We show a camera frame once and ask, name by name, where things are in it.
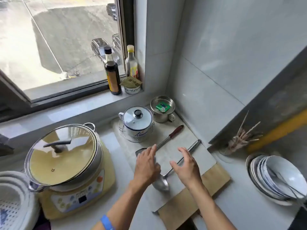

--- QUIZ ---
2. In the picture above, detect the person's left hand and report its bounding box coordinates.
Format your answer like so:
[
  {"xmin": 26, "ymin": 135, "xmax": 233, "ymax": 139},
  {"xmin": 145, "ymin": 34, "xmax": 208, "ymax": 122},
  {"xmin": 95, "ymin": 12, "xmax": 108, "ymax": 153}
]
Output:
[{"xmin": 132, "ymin": 144, "xmax": 161, "ymax": 189}]

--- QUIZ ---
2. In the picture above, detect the person's right hand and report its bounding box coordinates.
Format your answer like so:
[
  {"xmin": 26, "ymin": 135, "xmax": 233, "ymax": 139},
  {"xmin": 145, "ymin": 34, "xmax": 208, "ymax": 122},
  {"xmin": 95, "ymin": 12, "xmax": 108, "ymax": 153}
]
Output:
[{"xmin": 169, "ymin": 147, "xmax": 203, "ymax": 190}]

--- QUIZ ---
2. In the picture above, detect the stainless steel ladle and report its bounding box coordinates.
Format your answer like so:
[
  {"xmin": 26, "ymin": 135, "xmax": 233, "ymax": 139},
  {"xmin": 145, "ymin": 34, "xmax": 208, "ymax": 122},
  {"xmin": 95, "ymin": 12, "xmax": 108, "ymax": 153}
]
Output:
[{"xmin": 152, "ymin": 139, "xmax": 202, "ymax": 192}]

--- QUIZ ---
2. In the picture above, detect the steel spatula with brown handle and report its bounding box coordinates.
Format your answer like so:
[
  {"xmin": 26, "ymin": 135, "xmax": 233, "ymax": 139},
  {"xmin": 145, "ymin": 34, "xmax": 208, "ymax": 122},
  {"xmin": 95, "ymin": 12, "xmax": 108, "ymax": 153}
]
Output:
[{"xmin": 135, "ymin": 125, "xmax": 185, "ymax": 157}]

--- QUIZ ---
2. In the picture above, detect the person's right forearm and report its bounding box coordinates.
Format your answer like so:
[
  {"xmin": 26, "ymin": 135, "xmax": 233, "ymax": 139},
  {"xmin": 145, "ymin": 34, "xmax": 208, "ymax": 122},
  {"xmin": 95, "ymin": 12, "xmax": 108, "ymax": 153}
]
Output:
[{"xmin": 188, "ymin": 182, "xmax": 237, "ymax": 230}]

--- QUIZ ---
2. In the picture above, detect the person's left forearm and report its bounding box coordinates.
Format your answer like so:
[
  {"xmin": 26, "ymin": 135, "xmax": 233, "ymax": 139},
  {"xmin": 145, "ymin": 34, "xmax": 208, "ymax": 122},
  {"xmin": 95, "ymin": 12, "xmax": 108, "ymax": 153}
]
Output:
[{"xmin": 92, "ymin": 180, "xmax": 150, "ymax": 230}]

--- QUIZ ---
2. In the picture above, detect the white marble cutting board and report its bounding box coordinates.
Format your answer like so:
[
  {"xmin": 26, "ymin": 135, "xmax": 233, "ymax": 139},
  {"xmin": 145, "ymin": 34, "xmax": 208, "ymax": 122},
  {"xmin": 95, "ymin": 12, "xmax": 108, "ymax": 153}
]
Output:
[{"xmin": 111, "ymin": 112, "xmax": 217, "ymax": 213}]

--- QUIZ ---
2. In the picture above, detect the white enamel pot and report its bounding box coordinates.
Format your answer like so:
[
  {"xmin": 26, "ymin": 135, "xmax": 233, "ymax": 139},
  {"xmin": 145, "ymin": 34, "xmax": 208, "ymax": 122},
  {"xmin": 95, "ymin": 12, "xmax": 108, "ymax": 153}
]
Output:
[{"xmin": 118, "ymin": 112, "xmax": 155, "ymax": 143}]

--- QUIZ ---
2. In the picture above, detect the wooden cutting board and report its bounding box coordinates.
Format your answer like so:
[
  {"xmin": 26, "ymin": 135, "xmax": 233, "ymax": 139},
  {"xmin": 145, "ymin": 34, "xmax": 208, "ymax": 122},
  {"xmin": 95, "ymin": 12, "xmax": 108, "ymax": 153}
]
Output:
[{"xmin": 157, "ymin": 163, "xmax": 231, "ymax": 230}]

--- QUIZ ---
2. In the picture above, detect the large steel cooking pot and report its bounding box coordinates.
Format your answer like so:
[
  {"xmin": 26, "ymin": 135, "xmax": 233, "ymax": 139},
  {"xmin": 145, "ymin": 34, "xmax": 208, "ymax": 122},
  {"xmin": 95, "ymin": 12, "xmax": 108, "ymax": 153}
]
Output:
[{"xmin": 24, "ymin": 122, "xmax": 104, "ymax": 193}]

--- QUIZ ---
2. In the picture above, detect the small glass lid, black knob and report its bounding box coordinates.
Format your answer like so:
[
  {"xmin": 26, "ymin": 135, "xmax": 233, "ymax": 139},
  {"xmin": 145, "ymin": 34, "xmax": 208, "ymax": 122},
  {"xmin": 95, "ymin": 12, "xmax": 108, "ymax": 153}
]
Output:
[{"xmin": 122, "ymin": 105, "xmax": 154, "ymax": 131}]

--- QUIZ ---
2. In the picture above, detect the steel mug with lid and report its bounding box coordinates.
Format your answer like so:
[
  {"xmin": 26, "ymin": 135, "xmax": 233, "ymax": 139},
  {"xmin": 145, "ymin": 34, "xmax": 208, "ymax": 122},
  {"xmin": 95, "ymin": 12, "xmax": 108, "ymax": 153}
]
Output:
[{"xmin": 150, "ymin": 96, "xmax": 176, "ymax": 124}]

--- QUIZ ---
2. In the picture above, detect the bundle of wooden chopsticks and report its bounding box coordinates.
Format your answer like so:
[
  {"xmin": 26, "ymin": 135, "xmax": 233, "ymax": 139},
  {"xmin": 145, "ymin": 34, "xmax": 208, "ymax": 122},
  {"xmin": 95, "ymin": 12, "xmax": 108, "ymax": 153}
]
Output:
[{"xmin": 219, "ymin": 110, "xmax": 264, "ymax": 156}]

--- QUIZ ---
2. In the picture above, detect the green packet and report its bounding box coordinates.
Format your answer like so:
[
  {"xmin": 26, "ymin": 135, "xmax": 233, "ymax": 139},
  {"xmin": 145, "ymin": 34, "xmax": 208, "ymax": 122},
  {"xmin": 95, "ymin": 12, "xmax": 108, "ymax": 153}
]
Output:
[{"xmin": 155, "ymin": 102, "xmax": 171, "ymax": 113}]

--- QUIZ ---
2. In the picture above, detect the blue wristband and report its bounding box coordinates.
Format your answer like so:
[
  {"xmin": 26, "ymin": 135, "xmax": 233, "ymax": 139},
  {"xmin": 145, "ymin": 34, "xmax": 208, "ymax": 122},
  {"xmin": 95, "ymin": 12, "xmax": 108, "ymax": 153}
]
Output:
[{"xmin": 100, "ymin": 214, "xmax": 115, "ymax": 230}]

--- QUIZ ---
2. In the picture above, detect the yellow induction cooker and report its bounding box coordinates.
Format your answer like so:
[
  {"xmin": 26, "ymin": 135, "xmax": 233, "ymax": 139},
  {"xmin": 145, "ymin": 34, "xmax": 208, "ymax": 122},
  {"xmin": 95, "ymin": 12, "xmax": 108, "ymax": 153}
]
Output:
[{"xmin": 37, "ymin": 139, "xmax": 116, "ymax": 220}]

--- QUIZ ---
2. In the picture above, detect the tan paper packet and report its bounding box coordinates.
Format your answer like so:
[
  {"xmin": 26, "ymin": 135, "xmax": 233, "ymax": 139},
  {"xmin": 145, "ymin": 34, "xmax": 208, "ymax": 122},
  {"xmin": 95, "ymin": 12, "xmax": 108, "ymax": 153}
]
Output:
[{"xmin": 120, "ymin": 76, "xmax": 143, "ymax": 88}]

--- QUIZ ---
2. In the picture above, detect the white window sill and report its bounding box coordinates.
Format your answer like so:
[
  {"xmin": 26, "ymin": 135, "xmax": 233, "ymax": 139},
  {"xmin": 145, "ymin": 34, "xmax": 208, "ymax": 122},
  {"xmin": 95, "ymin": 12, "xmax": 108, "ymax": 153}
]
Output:
[{"xmin": 0, "ymin": 89, "xmax": 144, "ymax": 142}]

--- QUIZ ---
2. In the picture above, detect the dark soy sauce bottle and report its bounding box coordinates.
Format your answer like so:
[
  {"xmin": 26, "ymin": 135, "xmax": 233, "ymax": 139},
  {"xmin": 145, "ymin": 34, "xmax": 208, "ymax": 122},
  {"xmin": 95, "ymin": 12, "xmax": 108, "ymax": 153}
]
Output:
[{"xmin": 103, "ymin": 46, "xmax": 122, "ymax": 96}]

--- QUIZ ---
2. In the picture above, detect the stack of white bowls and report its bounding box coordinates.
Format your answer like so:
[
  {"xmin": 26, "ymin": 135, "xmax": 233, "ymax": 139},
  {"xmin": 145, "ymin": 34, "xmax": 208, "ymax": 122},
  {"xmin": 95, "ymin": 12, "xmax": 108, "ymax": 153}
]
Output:
[{"xmin": 245, "ymin": 153, "xmax": 307, "ymax": 206}]

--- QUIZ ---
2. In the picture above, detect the steel spoon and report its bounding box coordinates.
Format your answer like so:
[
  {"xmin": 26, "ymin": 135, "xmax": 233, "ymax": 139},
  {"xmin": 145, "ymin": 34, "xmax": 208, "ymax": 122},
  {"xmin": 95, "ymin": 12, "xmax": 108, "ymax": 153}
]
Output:
[{"xmin": 267, "ymin": 166, "xmax": 307, "ymax": 210}]

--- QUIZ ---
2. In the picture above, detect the clear bottle with yellow cap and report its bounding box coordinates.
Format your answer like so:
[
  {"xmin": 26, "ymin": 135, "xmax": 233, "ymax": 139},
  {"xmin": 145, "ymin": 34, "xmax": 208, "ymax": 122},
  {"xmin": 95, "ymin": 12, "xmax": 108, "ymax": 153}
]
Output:
[{"xmin": 124, "ymin": 44, "xmax": 139, "ymax": 79}]

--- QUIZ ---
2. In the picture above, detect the dark steel range hood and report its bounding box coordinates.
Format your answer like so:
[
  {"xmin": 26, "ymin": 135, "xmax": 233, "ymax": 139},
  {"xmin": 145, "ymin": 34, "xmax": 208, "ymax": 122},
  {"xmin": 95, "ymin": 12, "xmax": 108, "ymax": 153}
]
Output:
[{"xmin": 208, "ymin": 46, "xmax": 307, "ymax": 180}]

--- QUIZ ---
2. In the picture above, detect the parked car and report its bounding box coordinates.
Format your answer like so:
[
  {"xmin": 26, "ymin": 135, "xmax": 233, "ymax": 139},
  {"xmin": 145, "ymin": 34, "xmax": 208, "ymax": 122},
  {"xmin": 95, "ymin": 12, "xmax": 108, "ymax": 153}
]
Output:
[{"xmin": 91, "ymin": 37, "xmax": 120, "ymax": 65}]

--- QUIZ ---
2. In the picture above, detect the white plastic colander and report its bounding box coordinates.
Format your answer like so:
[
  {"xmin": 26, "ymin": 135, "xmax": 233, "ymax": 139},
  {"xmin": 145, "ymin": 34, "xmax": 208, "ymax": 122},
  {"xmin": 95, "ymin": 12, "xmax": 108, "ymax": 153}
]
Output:
[{"xmin": 0, "ymin": 171, "xmax": 41, "ymax": 230}]

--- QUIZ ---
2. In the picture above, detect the wire trivet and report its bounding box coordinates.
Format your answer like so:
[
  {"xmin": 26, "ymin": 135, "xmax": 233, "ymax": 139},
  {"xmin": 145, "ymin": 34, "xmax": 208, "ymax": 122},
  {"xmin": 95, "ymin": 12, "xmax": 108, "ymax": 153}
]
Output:
[{"xmin": 118, "ymin": 121, "xmax": 155, "ymax": 143}]

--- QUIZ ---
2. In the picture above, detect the dark window frame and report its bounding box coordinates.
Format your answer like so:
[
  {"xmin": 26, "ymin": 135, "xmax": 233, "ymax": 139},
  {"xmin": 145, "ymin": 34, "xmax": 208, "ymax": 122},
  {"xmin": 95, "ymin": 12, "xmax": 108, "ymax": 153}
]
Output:
[{"xmin": 0, "ymin": 0, "xmax": 135, "ymax": 124}]

